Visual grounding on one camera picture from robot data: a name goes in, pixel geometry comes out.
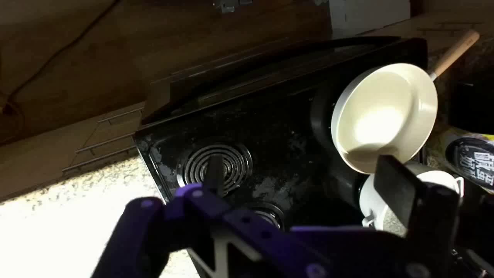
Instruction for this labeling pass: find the black electric stove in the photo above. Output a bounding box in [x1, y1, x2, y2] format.
[135, 36, 465, 278]

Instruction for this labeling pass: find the wooden base cabinet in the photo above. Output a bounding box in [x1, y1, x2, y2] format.
[0, 99, 152, 203]

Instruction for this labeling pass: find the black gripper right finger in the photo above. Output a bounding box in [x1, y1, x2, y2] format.
[374, 153, 494, 278]

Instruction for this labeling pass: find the jar with dark label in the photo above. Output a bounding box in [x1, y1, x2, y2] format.
[440, 129, 494, 190]

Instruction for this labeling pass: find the white bowl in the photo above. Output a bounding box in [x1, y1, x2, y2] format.
[329, 28, 482, 176]

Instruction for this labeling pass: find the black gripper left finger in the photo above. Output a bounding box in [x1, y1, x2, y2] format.
[91, 155, 331, 278]

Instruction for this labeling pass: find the small white pot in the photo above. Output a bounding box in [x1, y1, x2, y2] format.
[358, 163, 465, 238]

